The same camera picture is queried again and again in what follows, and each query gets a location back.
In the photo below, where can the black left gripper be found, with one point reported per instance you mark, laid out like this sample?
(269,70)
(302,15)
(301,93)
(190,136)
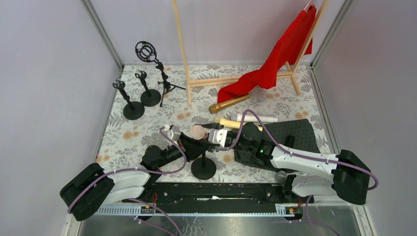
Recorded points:
(190,141)

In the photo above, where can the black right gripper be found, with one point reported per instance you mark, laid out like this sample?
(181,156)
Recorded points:
(237,141)

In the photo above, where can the pink microphone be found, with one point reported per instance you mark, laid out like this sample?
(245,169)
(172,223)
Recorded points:
(198,132)

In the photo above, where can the black round-base mic stand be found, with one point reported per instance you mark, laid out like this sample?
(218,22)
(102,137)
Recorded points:
(203,168)

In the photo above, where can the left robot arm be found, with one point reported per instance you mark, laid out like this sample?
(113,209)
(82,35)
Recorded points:
(93,188)

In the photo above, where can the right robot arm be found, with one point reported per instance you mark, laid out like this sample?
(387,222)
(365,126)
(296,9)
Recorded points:
(343,175)

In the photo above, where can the cream yellow microphone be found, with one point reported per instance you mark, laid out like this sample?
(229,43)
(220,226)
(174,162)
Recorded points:
(225,123)

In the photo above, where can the gold microphone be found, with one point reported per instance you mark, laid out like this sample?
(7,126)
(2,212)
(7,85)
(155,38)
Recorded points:
(215,108)

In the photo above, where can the black cylinder on mat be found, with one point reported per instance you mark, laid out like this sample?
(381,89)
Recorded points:
(290,141)

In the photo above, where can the dark perforated foam mat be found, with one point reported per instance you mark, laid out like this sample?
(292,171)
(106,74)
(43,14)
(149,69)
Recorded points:
(259,154)

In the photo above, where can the red cloth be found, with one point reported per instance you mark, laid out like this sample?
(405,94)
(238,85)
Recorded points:
(286,49)

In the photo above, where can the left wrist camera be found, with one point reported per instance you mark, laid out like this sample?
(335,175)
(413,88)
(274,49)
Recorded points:
(173,132)

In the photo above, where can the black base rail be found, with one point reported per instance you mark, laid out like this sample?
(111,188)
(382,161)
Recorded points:
(201,194)

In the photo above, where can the grey slotted cable duct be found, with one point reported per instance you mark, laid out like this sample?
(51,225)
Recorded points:
(268,210)

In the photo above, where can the wooden rack frame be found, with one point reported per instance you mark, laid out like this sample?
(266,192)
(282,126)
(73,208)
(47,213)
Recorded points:
(291,69)

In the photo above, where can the black tripod shock-mount stand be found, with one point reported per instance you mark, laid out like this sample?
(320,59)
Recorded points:
(146,52)

